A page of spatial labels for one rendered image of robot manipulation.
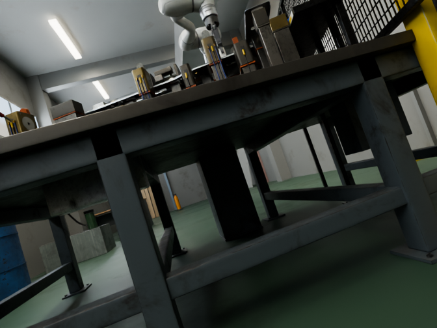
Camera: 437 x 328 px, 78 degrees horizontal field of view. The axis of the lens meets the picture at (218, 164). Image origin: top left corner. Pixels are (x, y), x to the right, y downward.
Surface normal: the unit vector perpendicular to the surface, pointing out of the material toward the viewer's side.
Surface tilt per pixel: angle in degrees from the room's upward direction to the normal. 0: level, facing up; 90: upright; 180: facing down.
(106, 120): 90
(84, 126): 90
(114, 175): 90
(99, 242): 90
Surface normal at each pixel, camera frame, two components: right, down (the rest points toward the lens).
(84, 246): 0.14, -0.12
